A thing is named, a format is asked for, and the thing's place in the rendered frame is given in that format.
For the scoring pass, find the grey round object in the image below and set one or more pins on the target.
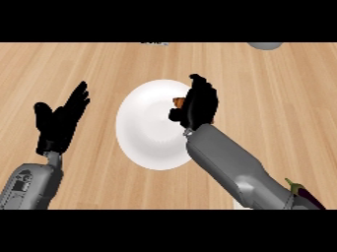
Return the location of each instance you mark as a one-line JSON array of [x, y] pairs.
[[264, 45]]

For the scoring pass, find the small grey white object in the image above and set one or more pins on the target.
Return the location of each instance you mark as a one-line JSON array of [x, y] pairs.
[[153, 43]]

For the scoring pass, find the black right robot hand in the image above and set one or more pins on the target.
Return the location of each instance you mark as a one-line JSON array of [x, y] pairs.
[[199, 105]]

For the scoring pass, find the white round plate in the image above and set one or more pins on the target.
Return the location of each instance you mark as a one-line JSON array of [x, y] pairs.
[[149, 126]]

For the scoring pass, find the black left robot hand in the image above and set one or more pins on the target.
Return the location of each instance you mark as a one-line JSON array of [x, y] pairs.
[[59, 124]]

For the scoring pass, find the brown croissant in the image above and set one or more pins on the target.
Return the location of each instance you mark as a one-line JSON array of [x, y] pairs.
[[179, 102]]

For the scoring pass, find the white placemat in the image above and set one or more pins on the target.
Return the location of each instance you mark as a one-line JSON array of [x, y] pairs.
[[236, 205]]

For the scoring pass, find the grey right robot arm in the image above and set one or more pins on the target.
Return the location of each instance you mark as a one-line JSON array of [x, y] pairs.
[[238, 167]]

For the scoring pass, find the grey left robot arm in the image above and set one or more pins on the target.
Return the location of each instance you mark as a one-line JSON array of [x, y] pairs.
[[32, 187]]

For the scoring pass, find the purple eggplant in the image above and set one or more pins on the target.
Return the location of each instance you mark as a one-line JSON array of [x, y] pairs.
[[306, 195]]

